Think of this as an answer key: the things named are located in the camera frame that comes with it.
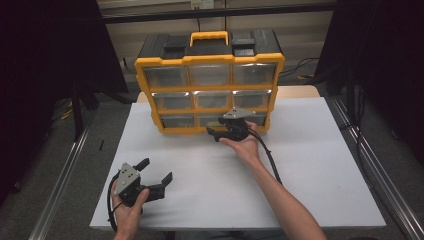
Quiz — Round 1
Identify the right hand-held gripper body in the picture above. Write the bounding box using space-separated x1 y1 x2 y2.
221 107 256 143

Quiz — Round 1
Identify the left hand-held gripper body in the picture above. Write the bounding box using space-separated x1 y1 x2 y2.
114 162 167 207

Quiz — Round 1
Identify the small clear plastic drawer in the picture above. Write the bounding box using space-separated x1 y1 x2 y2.
198 113 225 128

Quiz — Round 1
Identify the yellow black storage organizer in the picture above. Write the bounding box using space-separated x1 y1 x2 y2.
134 29 286 135

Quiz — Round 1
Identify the person's right hand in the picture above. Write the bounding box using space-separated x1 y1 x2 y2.
219 120 263 165

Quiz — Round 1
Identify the person's left hand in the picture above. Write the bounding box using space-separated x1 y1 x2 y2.
110 181 151 235

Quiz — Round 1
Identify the set of clear drawers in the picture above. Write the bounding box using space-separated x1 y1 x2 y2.
143 63 278 129

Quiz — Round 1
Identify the black metal stand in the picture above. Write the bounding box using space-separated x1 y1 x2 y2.
344 59 366 129
70 78 101 143

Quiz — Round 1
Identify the black horizontal bar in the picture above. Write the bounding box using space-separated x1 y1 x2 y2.
99 2 338 24

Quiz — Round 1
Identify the black curtain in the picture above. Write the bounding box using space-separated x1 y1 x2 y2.
0 0 129 201
314 0 424 164

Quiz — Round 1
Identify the left hand-held gripper cable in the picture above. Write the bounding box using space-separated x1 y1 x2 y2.
106 173 122 233

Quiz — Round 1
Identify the hand-held gripper cable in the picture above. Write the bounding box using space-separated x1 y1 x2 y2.
106 173 122 233
248 128 284 185

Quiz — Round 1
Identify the right hand-held gripper cable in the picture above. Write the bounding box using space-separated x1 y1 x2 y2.
248 128 284 185

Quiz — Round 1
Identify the aluminium frame rail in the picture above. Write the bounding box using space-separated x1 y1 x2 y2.
28 109 98 240
328 94 424 240

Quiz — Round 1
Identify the yellow floor cable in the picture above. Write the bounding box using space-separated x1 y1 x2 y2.
51 98 74 122

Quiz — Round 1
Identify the black floor cable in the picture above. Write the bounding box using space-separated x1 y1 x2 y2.
279 57 321 79

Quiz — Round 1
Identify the white wall outlet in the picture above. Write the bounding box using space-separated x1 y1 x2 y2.
190 0 215 10

